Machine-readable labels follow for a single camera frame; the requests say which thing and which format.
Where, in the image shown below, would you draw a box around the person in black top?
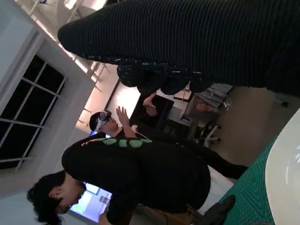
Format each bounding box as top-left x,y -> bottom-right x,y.
27,135 -> 249,225

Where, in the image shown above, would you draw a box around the white square plate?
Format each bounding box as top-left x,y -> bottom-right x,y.
264,114 -> 300,225

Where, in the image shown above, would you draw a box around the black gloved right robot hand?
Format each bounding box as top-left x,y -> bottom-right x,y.
57,0 -> 300,96

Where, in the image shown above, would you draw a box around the white headset cable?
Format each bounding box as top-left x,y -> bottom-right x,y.
130,125 -> 153,143

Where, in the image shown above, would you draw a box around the black screen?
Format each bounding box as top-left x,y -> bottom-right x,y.
130,95 -> 175,132

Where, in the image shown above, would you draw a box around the lit computer monitor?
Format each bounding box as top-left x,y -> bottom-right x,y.
67,182 -> 113,222

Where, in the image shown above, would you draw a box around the dark paned window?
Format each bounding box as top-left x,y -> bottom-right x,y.
0,55 -> 67,170

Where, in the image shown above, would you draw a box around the green cutting mat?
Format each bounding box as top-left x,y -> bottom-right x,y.
217,135 -> 282,225

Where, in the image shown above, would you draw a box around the white VR headset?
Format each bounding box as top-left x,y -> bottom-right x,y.
93,109 -> 113,132

